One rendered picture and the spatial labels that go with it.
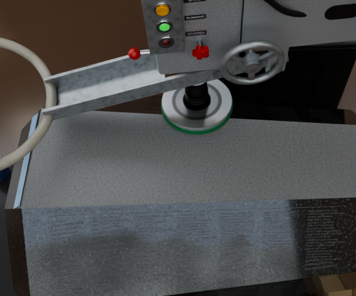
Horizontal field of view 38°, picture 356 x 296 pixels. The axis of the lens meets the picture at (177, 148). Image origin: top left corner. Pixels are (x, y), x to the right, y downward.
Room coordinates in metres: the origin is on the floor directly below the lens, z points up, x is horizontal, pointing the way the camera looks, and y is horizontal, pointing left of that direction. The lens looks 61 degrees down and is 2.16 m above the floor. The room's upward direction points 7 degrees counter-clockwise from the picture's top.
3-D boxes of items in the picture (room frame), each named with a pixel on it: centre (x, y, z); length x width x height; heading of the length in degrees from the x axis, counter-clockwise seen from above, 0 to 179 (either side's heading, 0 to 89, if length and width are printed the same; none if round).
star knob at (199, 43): (0.75, -0.08, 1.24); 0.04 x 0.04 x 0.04; 89
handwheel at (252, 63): (0.76, -0.19, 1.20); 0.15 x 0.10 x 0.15; 89
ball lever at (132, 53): (0.81, 0.05, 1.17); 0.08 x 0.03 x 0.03; 89
